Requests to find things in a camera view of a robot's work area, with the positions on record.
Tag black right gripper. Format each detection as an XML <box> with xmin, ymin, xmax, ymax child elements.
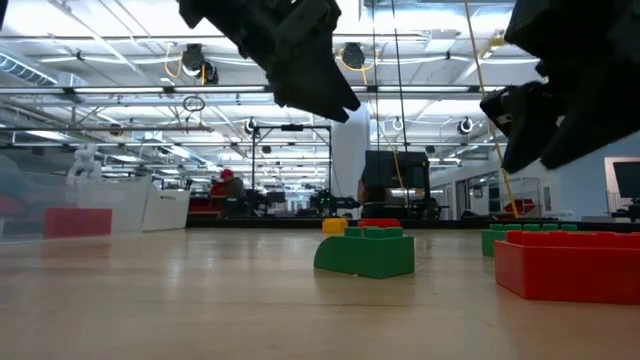
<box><xmin>479</xmin><ymin>0</ymin><xmax>640</xmax><ymax>174</ymax></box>

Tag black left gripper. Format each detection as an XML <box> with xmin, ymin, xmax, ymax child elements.
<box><xmin>177</xmin><ymin>0</ymin><xmax>361</xmax><ymax>124</ymax></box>

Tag long green block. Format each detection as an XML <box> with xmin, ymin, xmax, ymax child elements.
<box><xmin>481</xmin><ymin>223</ymin><xmax>580</xmax><ymax>258</ymax></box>

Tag long yellow block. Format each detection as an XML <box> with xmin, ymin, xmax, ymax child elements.
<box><xmin>321</xmin><ymin>217</ymin><xmax>349</xmax><ymax>235</ymax></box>

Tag red rectangular block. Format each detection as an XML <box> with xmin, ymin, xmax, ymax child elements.
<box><xmin>357</xmin><ymin>217</ymin><xmax>402</xmax><ymax>230</ymax></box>

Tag long red block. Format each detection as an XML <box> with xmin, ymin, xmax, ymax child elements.
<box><xmin>494</xmin><ymin>229</ymin><xmax>640</xmax><ymax>306</ymax></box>

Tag green block with curved side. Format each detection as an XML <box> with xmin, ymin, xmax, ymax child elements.
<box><xmin>313</xmin><ymin>226</ymin><xmax>416</xmax><ymax>280</ymax></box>

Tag small red block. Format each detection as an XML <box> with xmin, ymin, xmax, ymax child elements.
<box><xmin>43</xmin><ymin>206</ymin><xmax>114</xmax><ymax>240</ymax></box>

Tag white column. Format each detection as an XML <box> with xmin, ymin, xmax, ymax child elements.
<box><xmin>331</xmin><ymin>102</ymin><xmax>372</xmax><ymax>219</ymax></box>

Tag red cart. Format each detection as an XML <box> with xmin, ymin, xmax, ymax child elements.
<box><xmin>502</xmin><ymin>198</ymin><xmax>536</xmax><ymax>216</ymax></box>

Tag black background robot station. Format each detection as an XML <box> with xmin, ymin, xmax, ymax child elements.
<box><xmin>309</xmin><ymin>188</ymin><xmax>361</xmax><ymax>217</ymax></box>

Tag person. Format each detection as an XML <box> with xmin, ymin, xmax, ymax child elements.
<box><xmin>209</xmin><ymin>168</ymin><xmax>246</xmax><ymax>217</ymax></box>

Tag red cabinet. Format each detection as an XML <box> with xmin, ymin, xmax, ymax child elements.
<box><xmin>187</xmin><ymin>180</ymin><xmax>224</xmax><ymax>226</ymax></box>

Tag white plastic bin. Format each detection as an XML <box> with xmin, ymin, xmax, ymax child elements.
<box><xmin>77</xmin><ymin>175</ymin><xmax>192</xmax><ymax>234</ymax></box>

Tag long ceiling light bar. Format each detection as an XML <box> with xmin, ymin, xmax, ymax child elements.
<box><xmin>0</xmin><ymin>83</ymin><xmax>501</xmax><ymax>96</ymax></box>

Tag clear plastic bin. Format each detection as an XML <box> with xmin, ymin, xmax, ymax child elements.
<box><xmin>0</xmin><ymin>152</ymin><xmax>154</xmax><ymax>246</ymax></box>

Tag black camera rig frame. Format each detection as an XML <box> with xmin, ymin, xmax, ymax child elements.
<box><xmin>249</xmin><ymin>123</ymin><xmax>334</xmax><ymax>217</ymax></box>

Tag thin black hanging cable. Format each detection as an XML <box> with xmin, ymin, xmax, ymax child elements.
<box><xmin>371</xmin><ymin>0</ymin><xmax>381</xmax><ymax>154</ymax></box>

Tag black wall monitor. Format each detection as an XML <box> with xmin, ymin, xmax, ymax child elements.
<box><xmin>612</xmin><ymin>160</ymin><xmax>640</xmax><ymax>201</ymax></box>

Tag yellow hanging cable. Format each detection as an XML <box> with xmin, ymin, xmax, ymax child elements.
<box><xmin>463</xmin><ymin>0</ymin><xmax>521</xmax><ymax>220</ymax></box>

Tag black metal table frame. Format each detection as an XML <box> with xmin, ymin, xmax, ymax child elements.
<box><xmin>185</xmin><ymin>215</ymin><xmax>640</xmax><ymax>234</ymax></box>

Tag silver ceiling duct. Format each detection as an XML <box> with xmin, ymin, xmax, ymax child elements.
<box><xmin>0</xmin><ymin>49</ymin><xmax>89</xmax><ymax>101</ymax></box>

